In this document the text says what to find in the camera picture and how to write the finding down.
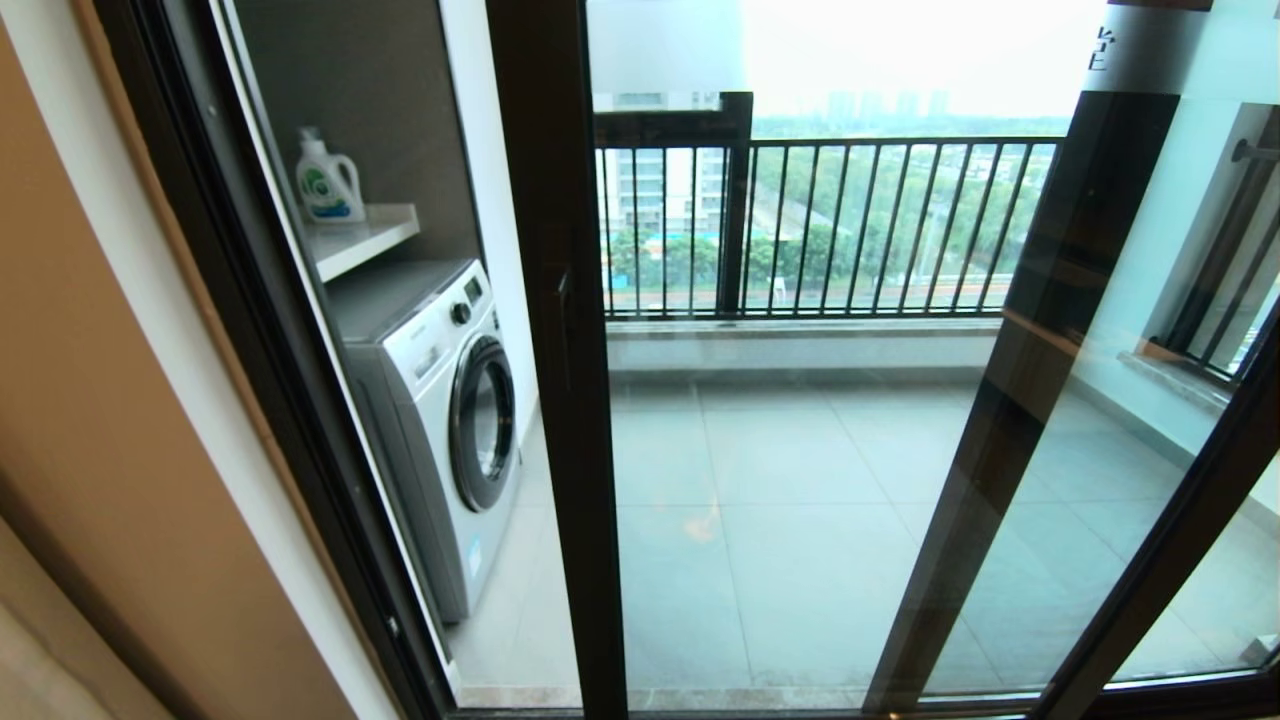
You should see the dark framed sliding glass door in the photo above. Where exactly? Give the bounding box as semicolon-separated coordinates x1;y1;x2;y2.
487;0;1280;720

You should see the grey stone window sill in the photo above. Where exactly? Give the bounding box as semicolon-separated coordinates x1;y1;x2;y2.
1120;345;1241;411
605;318;1001;343

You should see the white front-load washing machine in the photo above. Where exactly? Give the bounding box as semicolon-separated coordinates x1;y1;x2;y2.
325;258;523;623

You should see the white shelf board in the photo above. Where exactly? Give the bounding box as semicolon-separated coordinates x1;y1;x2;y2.
303;203;421;283

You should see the black metal balcony railing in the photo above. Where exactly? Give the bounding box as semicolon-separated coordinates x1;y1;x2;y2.
598;135;1059;319
1150;105;1280;386

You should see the white detergent bottle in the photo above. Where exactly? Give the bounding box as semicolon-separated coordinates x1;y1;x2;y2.
293;127;366;224

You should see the brown cabinet back panel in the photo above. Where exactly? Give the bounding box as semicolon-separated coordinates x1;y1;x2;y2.
232;0;486;266

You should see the dark framed glass door panel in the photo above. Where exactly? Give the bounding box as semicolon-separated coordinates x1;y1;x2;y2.
865;0;1280;713

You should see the black window frame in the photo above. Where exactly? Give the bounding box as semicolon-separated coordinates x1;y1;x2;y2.
592;92;756;313

